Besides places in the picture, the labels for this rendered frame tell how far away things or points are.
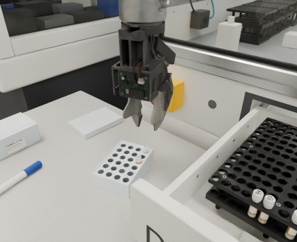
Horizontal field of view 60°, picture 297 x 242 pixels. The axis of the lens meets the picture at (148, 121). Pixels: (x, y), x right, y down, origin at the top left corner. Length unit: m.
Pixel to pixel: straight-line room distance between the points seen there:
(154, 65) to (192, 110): 0.25
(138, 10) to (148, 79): 0.10
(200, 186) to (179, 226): 0.16
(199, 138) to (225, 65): 0.21
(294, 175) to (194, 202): 0.15
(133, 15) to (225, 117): 0.32
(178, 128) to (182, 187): 0.35
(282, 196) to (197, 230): 0.14
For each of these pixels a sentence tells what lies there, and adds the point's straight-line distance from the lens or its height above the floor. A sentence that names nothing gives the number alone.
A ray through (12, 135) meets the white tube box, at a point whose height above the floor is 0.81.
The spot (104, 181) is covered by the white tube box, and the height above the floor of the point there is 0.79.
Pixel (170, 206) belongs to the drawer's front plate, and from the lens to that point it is 0.30.
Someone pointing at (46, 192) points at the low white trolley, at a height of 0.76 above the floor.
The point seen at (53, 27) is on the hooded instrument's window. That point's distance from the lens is 0.98.
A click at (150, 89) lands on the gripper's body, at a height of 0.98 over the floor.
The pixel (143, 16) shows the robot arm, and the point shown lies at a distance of 0.40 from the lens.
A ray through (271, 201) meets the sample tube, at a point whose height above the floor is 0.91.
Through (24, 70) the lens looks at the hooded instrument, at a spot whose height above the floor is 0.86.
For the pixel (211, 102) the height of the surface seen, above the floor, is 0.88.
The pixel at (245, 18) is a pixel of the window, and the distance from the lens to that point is 0.56.
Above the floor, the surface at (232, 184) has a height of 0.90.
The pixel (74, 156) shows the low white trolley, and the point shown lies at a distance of 0.64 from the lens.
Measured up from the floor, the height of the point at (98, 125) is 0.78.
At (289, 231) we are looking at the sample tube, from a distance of 0.38.
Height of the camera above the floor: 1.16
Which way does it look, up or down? 32 degrees down
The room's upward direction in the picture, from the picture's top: straight up
